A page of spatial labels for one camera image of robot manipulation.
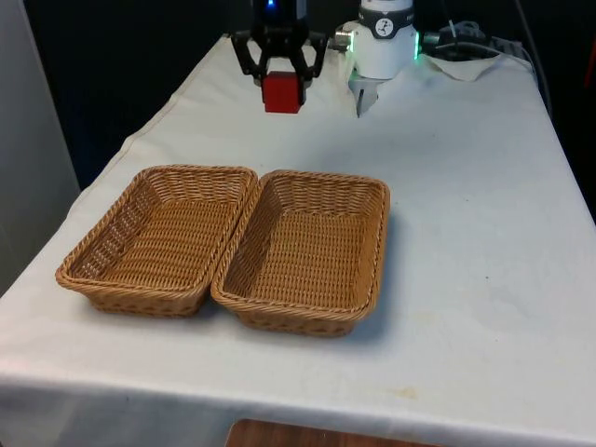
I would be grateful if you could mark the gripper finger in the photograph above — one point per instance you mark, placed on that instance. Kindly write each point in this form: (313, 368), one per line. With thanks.
(246, 53)
(311, 56)

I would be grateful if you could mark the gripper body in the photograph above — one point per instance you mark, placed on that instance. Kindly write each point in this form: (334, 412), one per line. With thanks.
(279, 11)

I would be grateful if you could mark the red cube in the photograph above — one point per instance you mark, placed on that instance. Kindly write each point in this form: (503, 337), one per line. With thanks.
(280, 93)

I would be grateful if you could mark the wicker basket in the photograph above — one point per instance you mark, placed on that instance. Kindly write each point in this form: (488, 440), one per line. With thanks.
(158, 239)
(302, 253)

